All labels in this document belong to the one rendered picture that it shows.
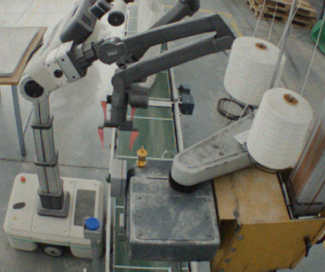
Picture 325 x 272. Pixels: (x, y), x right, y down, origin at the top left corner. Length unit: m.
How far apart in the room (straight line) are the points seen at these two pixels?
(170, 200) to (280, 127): 0.37
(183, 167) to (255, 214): 0.25
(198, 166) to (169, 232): 0.20
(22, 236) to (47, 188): 0.38
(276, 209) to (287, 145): 0.29
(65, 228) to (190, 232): 1.38
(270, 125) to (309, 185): 0.30
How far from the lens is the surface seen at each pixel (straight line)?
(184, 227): 0.95
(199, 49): 1.20
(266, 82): 1.02
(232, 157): 1.04
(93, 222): 1.53
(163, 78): 3.25
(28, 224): 2.27
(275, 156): 0.85
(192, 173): 0.97
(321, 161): 0.99
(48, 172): 2.03
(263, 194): 1.10
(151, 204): 0.98
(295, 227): 1.10
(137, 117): 2.78
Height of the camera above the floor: 2.10
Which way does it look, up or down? 41 degrees down
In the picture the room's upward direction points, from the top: 9 degrees clockwise
